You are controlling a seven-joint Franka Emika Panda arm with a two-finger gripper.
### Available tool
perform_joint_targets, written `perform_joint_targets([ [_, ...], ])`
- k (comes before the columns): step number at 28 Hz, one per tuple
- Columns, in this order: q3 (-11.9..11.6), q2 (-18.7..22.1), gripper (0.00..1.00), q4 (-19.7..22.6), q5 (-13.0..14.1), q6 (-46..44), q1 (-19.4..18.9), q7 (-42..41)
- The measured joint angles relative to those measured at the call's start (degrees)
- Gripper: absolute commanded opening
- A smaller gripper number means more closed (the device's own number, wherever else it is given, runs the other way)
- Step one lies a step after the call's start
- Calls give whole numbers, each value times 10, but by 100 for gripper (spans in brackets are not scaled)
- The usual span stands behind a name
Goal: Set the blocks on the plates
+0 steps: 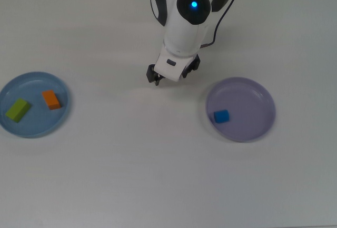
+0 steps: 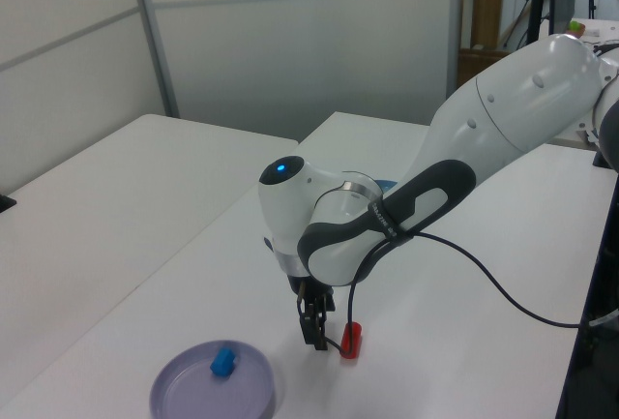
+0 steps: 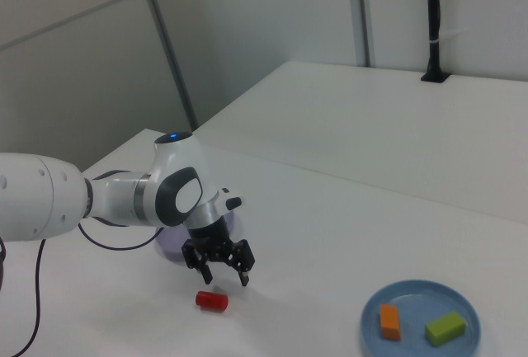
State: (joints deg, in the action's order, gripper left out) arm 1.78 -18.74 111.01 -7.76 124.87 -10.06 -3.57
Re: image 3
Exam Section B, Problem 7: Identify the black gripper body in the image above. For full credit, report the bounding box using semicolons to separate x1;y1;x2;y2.
187;216;236;266

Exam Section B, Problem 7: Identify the red cylinder block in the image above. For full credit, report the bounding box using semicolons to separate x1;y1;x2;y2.
195;289;229;313

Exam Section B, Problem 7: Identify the orange block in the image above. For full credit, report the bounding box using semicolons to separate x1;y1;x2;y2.
379;303;402;341

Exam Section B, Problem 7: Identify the green block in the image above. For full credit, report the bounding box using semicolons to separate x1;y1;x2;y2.
424;310;468;348

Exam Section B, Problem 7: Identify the purple plate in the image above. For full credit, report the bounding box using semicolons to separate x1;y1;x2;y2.
155;210;238;265

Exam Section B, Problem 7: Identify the blue plate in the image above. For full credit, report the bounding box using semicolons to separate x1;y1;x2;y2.
359;279;483;357

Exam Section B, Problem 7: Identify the black pole stand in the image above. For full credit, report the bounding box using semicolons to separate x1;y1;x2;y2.
420;0;450;84

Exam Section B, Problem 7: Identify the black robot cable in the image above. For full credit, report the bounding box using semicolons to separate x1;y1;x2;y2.
10;223;165;357

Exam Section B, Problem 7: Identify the grey partition corner post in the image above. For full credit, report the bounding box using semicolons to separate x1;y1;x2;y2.
134;0;200;132

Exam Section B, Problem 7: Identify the grey partition seam post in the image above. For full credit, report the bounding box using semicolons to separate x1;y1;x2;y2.
345;0;375;68

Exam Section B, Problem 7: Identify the white cable tie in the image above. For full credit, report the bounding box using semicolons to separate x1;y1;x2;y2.
427;28;469;45

